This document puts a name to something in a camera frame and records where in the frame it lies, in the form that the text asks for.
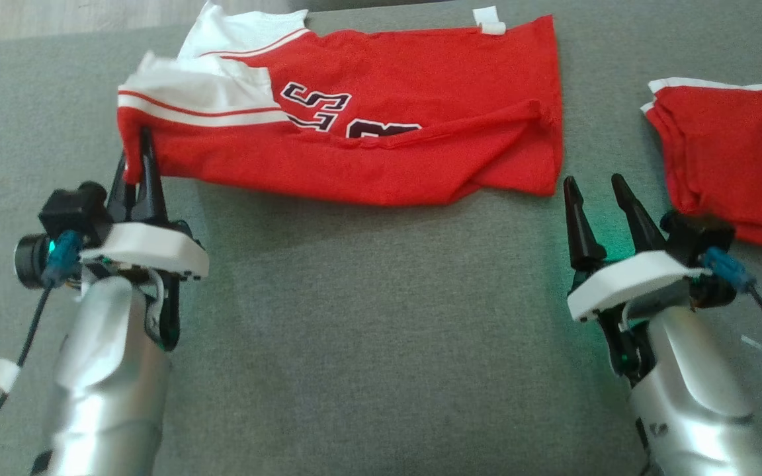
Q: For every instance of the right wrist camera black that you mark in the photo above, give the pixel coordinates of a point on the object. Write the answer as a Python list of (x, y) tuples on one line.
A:
[(698, 238)]

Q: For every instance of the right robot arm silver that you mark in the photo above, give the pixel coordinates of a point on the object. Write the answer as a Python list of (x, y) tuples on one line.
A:
[(692, 410)]

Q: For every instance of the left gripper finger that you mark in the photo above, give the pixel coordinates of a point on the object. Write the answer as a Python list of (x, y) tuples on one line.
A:
[(122, 201), (149, 192)]

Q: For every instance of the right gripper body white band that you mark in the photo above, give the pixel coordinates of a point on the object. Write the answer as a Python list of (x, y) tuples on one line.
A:
[(632, 281)]

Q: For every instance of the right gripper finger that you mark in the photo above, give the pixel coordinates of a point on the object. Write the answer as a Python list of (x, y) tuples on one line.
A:
[(583, 238), (642, 228)]

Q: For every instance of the red shorts white side stripe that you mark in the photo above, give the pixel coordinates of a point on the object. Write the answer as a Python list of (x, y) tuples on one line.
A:
[(731, 158)]

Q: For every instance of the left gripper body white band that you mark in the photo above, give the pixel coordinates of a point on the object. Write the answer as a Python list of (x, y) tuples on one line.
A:
[(149, 248)]

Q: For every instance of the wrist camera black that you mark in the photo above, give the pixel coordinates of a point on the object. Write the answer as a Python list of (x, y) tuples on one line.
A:
[(70, 215), (698, 238)]

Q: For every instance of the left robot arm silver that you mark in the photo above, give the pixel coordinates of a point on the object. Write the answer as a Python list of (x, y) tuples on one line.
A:
[(106, 396)]

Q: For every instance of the red basketball jersey white trim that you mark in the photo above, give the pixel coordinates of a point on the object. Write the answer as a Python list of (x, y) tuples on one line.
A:
[(434, 152)]

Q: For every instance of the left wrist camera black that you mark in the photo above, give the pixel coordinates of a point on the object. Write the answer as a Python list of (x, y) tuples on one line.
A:
[(70, 215)]

